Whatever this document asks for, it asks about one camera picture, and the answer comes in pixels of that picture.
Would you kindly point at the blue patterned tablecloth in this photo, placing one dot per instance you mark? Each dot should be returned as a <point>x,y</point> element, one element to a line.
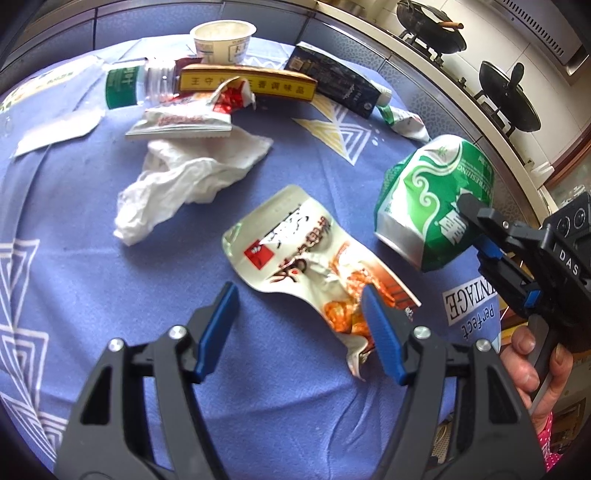
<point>92,277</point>

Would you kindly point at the wooden glass door cabinet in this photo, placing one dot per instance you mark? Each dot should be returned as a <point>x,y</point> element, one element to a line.
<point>572,157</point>

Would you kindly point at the flat white paper packet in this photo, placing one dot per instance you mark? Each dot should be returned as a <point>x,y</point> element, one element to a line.
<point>55,131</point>

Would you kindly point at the red white torn wrapper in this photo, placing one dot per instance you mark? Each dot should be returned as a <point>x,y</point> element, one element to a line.
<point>184,117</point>

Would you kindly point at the white kitchen countertop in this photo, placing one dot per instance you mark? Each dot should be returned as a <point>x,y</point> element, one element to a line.
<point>415,60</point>

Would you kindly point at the white paper cup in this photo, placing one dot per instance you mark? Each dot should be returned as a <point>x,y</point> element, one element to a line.
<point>224,41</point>

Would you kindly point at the black wok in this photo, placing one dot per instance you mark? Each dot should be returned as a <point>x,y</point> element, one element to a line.
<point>431,27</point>

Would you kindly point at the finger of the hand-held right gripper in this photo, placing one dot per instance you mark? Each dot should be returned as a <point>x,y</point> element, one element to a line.
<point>496,267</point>
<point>482,214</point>

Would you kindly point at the white orange snack packet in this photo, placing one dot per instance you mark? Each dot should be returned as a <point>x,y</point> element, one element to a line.
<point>314,272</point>

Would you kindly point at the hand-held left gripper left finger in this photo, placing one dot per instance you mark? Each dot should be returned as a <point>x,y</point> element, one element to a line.
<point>217,332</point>

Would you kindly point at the clear plastic bottle green label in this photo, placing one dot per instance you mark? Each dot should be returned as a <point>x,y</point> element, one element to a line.
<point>122,85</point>

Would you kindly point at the dark printed carton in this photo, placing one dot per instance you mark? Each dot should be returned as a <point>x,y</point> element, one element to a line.
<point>337,83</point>

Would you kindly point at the person's right forearm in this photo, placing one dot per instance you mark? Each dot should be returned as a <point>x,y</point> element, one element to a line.
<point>549,443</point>

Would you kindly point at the person's right hand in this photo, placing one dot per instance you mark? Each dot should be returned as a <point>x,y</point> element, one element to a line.
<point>521,369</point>

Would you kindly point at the range hood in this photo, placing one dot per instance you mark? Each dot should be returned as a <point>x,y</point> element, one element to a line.
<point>540,27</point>

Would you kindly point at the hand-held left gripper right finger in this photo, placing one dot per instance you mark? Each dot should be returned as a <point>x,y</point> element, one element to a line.
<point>383,337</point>

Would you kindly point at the black pan with lid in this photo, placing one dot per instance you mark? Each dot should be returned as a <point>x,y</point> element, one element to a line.
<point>510,99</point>

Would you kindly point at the gas stove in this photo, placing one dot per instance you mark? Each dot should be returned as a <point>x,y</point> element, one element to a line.
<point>466,74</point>

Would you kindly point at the crushed green can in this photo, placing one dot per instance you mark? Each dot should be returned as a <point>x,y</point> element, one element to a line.
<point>429,207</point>

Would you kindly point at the yellow cardboard box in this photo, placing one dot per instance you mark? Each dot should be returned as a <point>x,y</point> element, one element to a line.
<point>249,84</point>

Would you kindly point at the crumpled white tissue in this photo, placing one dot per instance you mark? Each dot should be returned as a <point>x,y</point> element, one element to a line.
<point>184,180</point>

